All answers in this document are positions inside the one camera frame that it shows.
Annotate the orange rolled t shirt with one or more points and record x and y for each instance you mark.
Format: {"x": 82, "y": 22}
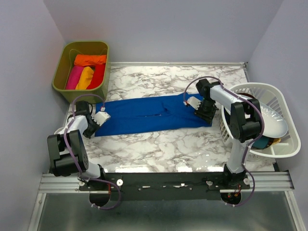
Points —
{"x": 89, "y": 60}

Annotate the white round plate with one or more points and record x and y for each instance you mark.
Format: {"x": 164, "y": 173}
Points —
{"x": 274, "y": 120}

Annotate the teal round plate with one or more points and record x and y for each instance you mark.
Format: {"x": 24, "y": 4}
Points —
{"x": 263, "y": 143}

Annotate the dark brown bowl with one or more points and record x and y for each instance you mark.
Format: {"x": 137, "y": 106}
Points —
{"x": 246, "y": 95}

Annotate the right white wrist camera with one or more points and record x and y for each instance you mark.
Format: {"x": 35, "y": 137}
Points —
{"x": 193, "y": 102}

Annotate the white plastic laundry basket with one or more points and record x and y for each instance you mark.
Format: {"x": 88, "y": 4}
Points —
{"x": 289, "y": 144}

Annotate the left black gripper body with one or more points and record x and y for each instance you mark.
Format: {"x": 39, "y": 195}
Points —
{"x": 90, "y": 131}

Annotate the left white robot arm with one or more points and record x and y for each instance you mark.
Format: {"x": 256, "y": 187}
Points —
{"x": 67, "y": 152}

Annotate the pink rolled t shirt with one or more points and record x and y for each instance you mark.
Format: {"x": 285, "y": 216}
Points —
{"x": 74, "y": 77}

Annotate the red rolled t shirt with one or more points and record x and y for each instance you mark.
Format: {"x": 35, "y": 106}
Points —
{"x": 98, "y": 76}

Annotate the yellow rolled t shirt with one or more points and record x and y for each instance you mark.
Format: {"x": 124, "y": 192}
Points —
{"x": 85, "y": 78}

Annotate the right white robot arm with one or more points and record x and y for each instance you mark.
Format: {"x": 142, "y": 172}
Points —
{"x": 234, "y": 170}

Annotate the blue printed t shirt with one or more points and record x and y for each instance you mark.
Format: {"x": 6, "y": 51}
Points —
{"x": 149, "y": 114}

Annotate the aluminium frame rail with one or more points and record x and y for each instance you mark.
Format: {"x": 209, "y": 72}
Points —
{"x": 264, "y": 182}

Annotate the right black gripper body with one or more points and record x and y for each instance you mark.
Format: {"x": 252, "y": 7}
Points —
{"x": 206, "y": 109}

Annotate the olive green plastic bin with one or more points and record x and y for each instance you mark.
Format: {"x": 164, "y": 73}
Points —
{"x": 65, "y": 66}

